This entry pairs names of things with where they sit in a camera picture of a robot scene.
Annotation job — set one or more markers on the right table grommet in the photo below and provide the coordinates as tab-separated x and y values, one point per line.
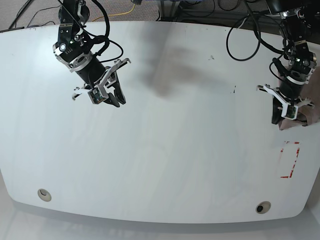
263	207

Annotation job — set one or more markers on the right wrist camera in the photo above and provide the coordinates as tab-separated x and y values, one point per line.
96	96

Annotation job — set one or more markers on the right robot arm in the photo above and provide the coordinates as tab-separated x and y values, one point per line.
79	50

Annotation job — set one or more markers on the red tape rectangle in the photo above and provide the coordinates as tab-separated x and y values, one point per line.
288	157

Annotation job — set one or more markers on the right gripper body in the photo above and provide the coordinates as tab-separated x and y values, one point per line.
95	75

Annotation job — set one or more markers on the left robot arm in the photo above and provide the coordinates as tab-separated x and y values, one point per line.
295	60

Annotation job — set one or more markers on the left table grommet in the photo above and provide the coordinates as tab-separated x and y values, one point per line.
44	195

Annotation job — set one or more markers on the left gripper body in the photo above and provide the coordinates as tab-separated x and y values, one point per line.
290	91

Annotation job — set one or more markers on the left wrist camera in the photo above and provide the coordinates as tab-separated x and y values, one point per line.
289	112

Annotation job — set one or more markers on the table grommet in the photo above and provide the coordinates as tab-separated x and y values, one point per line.
263	207
44	195

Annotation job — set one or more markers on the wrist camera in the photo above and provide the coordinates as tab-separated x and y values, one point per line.
96	96
289	112

